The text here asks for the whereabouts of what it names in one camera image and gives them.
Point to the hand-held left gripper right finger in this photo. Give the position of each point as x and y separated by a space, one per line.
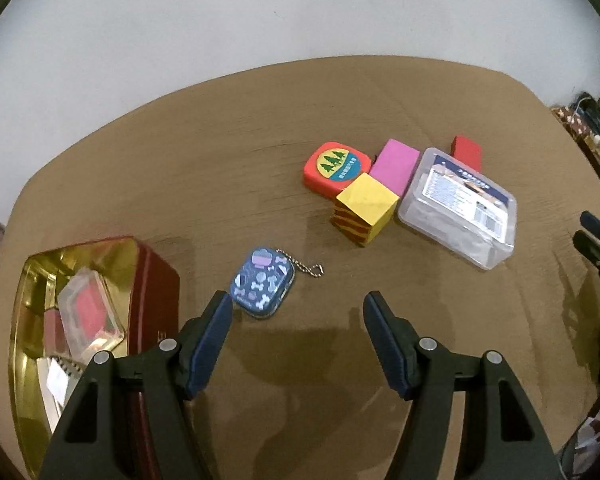
386 345

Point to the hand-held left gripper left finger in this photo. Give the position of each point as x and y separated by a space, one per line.
211 345

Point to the red tin box gold interior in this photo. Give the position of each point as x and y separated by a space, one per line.
152 290

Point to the cluttered shelf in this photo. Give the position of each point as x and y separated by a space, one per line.
587 120

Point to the small clear box red insert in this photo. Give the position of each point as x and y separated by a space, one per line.
90 312

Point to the clear plastic box with label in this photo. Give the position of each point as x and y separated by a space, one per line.
457 205

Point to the yellow striped block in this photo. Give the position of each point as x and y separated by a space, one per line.
367 200

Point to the red block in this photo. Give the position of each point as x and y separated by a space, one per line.
467 152

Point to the white spiral notepad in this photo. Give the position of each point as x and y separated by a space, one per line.
57 380

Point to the pink block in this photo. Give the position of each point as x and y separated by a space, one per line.
395 162

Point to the red tape measure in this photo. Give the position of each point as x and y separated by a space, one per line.
332 165

